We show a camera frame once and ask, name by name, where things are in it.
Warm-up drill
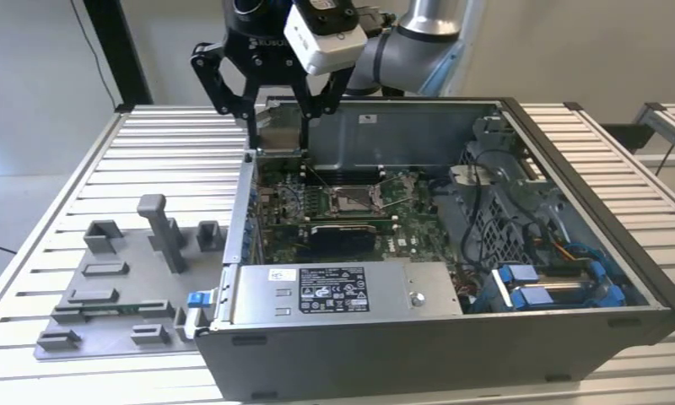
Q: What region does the silver square CPU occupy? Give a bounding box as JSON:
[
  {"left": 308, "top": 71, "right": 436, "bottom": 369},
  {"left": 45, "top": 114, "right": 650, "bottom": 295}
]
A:
[{"left": 256, "top": 125, "right": 305, "bottom": 160}]

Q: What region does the RAM slot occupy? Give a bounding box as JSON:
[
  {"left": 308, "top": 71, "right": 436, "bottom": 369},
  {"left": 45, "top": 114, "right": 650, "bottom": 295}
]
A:
[
  {"left": 267, "top": 213, "right": 399, "bottom": 227},
  {"left": 301, "top": 165, "right": 387, "bottom": 178}
]

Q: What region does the green RAM stick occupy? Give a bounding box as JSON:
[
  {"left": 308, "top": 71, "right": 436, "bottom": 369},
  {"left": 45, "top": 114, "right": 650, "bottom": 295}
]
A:
[{"left": 53, "top": 300, "right": 169, "bottom": 316}]

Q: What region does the silver power supply unit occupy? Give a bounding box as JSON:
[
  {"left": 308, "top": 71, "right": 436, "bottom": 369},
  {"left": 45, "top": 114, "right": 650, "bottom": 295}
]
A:
[{"left": 224, "top": 261, "right": 465, "bottom": 326}]

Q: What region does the grey plastic parts rack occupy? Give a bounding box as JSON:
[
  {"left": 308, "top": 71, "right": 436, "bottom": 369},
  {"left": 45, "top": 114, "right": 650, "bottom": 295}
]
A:
[{"left": 32, "top": 193, "right": 232, "bottom": 362}]

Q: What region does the black upright post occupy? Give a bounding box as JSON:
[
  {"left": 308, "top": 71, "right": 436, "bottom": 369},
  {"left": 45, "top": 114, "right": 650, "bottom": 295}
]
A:
[{"left": 82, "top": 0, "right": 154, "bottom": 106}]

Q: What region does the thin black wall cable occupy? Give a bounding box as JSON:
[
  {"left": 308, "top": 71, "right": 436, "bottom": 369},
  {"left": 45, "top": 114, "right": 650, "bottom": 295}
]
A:
[{"left": 68, "top": 0, "right": 118, "bottom": 111}]

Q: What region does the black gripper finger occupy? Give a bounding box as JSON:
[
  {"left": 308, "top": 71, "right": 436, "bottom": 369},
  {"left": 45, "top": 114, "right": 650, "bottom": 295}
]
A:
[
  {"left": 189, "top": 40, "right": 260, "bottom": 149},
  {"left": 291, "top": 67, "right": 355, "bottom": 164}
]

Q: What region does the green motherboard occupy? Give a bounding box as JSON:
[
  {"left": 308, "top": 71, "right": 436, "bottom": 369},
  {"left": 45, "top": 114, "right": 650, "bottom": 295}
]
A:
[{"left": 255, "top": 162, "right": 468, "bottom": 271}]

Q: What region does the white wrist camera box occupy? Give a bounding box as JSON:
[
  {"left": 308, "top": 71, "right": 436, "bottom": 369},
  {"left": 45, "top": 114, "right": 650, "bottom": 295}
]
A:
[{"left": 283, "top": 0, "right": 368, "bottom": 77}]

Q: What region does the blue disk carrier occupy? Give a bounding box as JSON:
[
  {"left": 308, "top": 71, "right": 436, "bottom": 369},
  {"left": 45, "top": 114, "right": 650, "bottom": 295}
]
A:
[
  {"left": 511, "top": 286, "right": 554, "bottom": 310},
  {"left": 508, "top": 264, "right": 542, "bottom": 284}
]

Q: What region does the black open PC case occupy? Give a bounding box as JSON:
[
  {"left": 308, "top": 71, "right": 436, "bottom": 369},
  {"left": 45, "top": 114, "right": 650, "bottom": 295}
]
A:
[{"left": 193, "top": 95, "right": 675, "bottom": 402}]

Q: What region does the grey metal drive cage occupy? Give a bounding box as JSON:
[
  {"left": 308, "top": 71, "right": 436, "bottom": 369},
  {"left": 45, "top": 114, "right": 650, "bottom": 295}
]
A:
[{"left": 437, "top": 138, "right": 570, "bottom": 271}]

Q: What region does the CPU socket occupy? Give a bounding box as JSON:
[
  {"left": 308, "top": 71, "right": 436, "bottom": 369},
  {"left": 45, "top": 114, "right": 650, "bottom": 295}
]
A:
[{"left": 328, "top": 185, "right": 384, "bottom": 212}]

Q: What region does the metal locking lever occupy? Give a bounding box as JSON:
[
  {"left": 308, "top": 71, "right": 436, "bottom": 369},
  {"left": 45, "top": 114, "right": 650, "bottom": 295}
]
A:
[
  {"left": 381, "top": 175, "right": 420, "bottom": 208},
  {"left": 305, "top": 165, "right": 333, "bottom": 190}
]

